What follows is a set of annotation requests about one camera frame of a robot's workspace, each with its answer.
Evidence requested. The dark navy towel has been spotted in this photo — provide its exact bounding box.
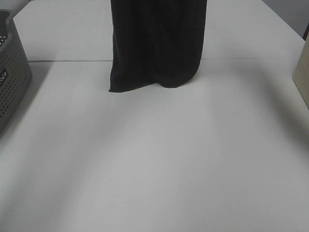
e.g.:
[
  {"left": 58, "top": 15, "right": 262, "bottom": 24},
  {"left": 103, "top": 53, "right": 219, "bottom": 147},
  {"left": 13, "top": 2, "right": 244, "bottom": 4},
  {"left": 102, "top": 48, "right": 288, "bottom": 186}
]
[{"left": 110, "top": 0, "right": 207, "bottom": 92}]

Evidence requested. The grey perforated plastic basket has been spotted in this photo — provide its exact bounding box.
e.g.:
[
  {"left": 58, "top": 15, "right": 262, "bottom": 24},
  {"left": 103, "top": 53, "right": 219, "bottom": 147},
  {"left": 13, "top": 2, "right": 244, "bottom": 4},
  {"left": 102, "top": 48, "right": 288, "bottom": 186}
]
[{"left": 0, "top": 9, "right": 32, "bottom": 131}]

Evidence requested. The beige box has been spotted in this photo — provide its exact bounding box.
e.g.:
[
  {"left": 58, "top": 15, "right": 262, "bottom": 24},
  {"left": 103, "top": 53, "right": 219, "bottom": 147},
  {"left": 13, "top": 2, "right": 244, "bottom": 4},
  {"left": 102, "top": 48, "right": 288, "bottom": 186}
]
[{"left": 293, "top": 37, "right": 309, "bottom": 107}]

